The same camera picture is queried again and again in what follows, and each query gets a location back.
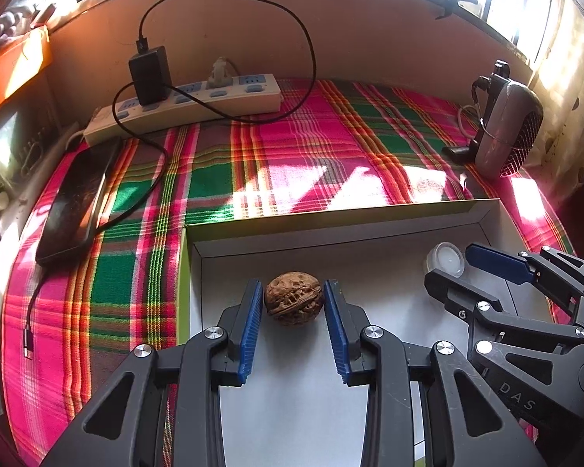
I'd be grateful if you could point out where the white round cream jar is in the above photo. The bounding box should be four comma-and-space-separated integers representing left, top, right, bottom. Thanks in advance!
425, 241, 465, 277

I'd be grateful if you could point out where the brown walnut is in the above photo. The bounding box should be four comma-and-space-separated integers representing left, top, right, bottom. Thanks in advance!
264, 271, 324, 327

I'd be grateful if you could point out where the white power strip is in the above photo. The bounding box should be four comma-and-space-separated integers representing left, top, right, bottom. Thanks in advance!
83, 74, 283, 146

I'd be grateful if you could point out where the small black usb stick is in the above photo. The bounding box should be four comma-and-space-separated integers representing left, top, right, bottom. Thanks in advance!
442, 146, 476, 165

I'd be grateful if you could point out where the black charger adapter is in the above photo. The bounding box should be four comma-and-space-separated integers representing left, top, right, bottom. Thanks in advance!
128, 46, 172, 107

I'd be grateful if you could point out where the black smartphone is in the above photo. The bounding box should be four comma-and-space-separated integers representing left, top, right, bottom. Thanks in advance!
35, 137, 123, 269

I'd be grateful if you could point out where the plaid pink green bedspread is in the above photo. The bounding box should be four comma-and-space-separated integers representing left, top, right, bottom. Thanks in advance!
1, 80, 573, 466

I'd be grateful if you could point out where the grey portable fan heater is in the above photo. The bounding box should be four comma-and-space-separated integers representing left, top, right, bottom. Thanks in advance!
475, 60, 543, 179

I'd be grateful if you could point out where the white plug in strip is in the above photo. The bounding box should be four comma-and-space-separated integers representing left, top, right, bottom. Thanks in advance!
206, 57, 239, 89

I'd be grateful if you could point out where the cream patterned curtain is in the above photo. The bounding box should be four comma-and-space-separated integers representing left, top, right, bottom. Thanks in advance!
525, 0, 584, 205

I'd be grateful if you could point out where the black charger cable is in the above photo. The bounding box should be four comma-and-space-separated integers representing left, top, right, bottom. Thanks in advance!
23, 0, 318, 361

